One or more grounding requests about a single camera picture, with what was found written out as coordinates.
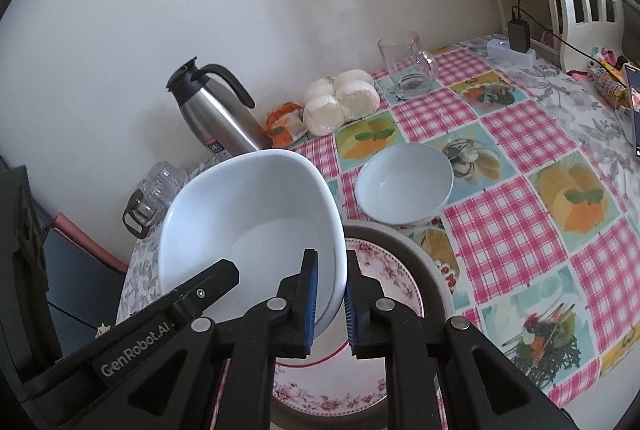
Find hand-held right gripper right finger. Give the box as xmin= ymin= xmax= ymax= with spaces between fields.
xmin=343 ymin=250 xmax=576 ymax=430

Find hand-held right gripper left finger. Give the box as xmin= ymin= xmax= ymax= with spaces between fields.
xmin=95 ymin=249 xmax=319 ymax=430

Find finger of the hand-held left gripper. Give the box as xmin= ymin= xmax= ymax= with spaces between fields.
xmin=160 ymin=259 xmax=241 ymax=336

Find pink floral plate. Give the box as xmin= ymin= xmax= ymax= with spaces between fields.
xmin=272 ymin=237 xmax=426 ymax=417

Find large white bowl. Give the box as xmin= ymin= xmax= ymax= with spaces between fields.
xmin=157 ymin=149 xmax=348 ymax=342

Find dark seat with pink edge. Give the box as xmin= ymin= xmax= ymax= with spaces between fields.
xmin=42 ymin=211 xmax=130 ymax=328

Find clear glass jar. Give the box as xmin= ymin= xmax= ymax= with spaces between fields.
xmin=122 ymin=161 xmax=193 ymax=239

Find small white bowl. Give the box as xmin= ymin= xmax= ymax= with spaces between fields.
xmin=355 ymin=142 xmax=455 ymax=226

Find orange packet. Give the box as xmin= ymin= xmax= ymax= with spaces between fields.
xmin=265 ymin=102 xmax=310 ymax=149

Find steel thermos jug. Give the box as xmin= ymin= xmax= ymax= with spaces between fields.
xmin=166 ymin=57 xmax=273 ymax=158

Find bag of white bread rolls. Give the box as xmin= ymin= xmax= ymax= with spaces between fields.
xmin=302 ymin=69 xmax=381 ymax=136

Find clear glass mug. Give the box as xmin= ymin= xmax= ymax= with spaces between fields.
xmin=377 ymin=31 xmax=439 ymax=101

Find grey floral tablecloth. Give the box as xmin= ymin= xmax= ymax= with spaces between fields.
xmin=116 ymin=35 xmax=640 ymax=328

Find smartphone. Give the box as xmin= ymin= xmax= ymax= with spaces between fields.
xmin=622 ymin=62 xmax=640 ymax=161

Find pink packet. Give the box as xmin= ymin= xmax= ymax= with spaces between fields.
xmin=590 ymin=46 xmax=623 ymax=67

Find black charging cable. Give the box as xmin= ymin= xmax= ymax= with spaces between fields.
xmin=530 ymin=17 xmax=626 ymax=86

